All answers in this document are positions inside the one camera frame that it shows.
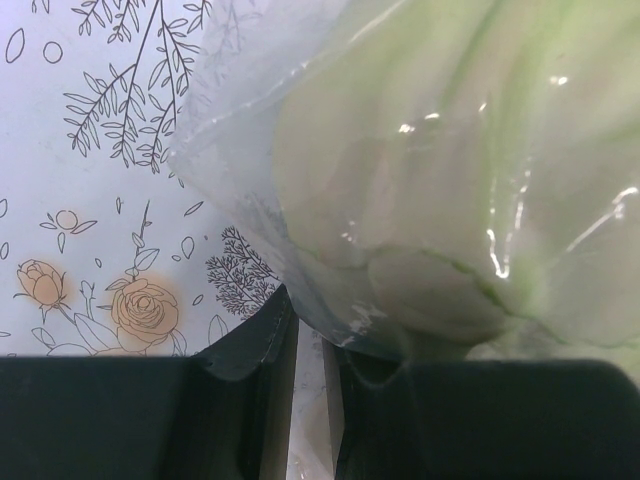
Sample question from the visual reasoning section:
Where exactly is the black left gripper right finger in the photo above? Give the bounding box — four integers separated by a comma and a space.
323, 344, 639, 479

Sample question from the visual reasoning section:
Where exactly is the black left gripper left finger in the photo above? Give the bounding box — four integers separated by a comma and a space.
1, 288, 299, 479

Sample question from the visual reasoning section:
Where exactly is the clear zip top bag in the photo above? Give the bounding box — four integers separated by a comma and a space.
170, 1, 639, 479

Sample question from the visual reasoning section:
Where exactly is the fake green cabbage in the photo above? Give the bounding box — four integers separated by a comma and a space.
272, 1, 639, 351

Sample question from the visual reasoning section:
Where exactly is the floral table mat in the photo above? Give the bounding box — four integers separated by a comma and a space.
1, 1, 279, 356

